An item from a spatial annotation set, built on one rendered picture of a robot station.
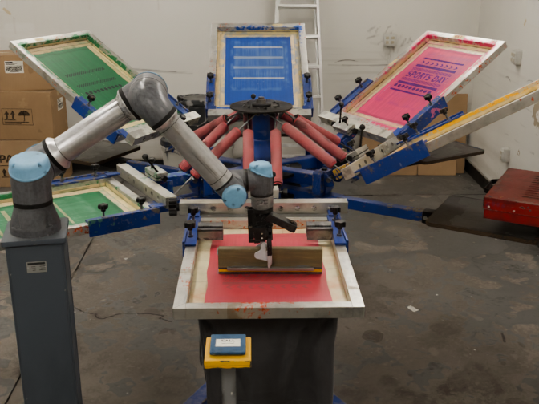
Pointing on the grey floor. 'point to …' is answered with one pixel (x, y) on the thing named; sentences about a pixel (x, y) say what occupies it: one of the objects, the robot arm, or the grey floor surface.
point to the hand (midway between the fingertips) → (270, 261)
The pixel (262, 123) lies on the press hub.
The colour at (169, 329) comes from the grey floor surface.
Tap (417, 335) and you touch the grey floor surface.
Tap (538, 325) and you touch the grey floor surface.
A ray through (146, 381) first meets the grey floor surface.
